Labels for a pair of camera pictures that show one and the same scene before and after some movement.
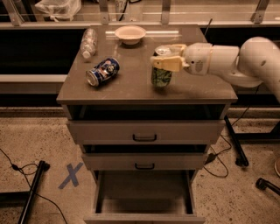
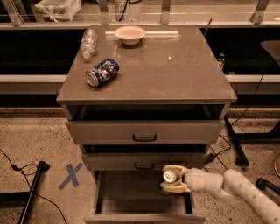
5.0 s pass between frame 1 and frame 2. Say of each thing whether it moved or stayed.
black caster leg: stayed
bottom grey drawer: stayed
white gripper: moved
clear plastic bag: stayed
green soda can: moved
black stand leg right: stayed
